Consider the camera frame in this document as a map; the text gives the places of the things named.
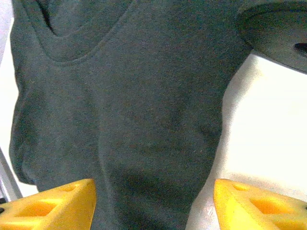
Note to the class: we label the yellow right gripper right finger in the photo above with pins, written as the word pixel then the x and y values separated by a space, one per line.
pixel 259 213

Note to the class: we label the dark gray cloth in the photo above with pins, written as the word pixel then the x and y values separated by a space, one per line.
pixel 134 95

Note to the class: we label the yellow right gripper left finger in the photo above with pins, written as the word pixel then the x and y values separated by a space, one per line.
pixel 48 210

